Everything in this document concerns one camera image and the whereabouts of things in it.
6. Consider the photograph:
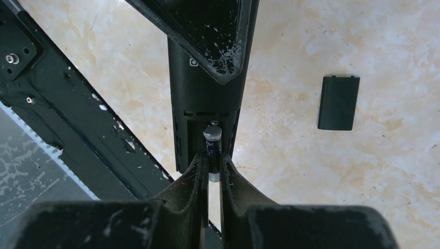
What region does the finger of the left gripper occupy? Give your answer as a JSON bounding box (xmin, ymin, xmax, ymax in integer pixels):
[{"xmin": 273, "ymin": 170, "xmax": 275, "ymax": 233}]
[{"xmin": 128, "ymin": 0, "xmax": 253, "ymax": 85}]

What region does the black battery cover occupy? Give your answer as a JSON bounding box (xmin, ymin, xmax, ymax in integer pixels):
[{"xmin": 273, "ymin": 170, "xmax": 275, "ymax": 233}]
[{"xmin": 317, "ymin": 75, "xmax": 360, "ymax": 131}]

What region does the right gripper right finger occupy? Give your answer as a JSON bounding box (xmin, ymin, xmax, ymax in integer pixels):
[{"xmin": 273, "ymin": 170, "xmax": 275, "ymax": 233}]
[{"xmin": 219, "ymin": 154, "xmax": 398, "ymax": 248}]

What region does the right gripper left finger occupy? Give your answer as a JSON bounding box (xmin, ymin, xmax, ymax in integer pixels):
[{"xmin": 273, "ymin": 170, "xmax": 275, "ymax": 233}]
[{"xmin": 7, "ymin": 153, "xmax": 209, "ymax": 248}]

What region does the black AAA battery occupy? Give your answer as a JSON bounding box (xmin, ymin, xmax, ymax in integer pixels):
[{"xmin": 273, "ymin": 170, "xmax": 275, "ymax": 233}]
[{"xmin": 203, "ymin": 125, "xmax": 222, "ymax": 183}]

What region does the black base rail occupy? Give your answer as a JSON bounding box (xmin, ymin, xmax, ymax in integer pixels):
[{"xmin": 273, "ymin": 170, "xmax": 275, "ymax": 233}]
[{"xmin": 1, "ymin": 1, "xmax": 173, "ymax": 200}]

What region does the black remote control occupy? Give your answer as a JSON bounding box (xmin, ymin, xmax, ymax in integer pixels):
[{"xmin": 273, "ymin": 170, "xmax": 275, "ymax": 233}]
[{"xmin": 168, "ymin": 1, "xmax": 259, "ymax": 173}]

